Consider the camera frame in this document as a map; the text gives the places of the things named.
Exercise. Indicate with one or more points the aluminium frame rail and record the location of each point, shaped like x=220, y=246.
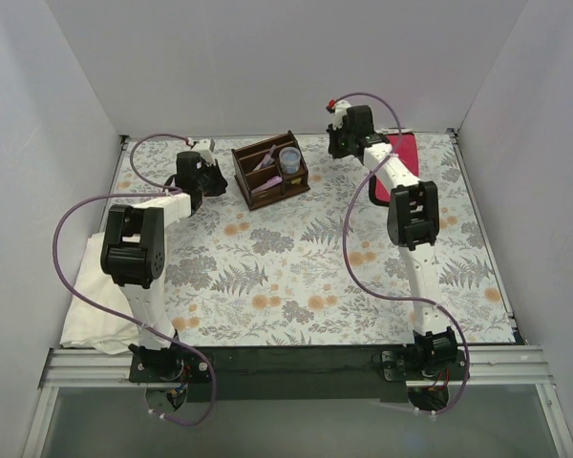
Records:
x=490, y=365

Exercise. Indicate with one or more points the pink highlighter marker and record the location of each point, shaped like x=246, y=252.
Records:
x=272, y=182

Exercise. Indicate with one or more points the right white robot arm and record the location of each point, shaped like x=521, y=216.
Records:
x=412, y=226

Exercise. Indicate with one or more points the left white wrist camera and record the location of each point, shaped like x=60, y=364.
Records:
x=204, y=145

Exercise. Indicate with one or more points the brown wooden desk organizer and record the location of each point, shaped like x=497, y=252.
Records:
x=247, y=157

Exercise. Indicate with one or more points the clear jar of paperclips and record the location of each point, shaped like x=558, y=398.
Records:
x=290, y=160

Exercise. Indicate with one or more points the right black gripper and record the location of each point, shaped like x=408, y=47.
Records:
x=336, y=144

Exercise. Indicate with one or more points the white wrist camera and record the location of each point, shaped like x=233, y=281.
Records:
x=338, y=109
x=204, y=145

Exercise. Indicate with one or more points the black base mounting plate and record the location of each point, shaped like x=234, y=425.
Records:
x=280, y=373

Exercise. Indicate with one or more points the red cloth black trim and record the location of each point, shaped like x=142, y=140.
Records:
x=408, y=154

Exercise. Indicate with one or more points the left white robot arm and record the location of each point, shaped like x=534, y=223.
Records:
x=133, y=251

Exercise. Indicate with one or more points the pink capped white pen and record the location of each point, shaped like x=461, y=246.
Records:
x=267, y=160

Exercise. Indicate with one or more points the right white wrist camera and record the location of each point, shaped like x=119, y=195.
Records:
x=338, y=109

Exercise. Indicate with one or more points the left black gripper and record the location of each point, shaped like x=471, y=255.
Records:
x=215, y=180

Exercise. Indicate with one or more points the floral patterned table mat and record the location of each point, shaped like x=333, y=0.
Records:
x=317, y=268

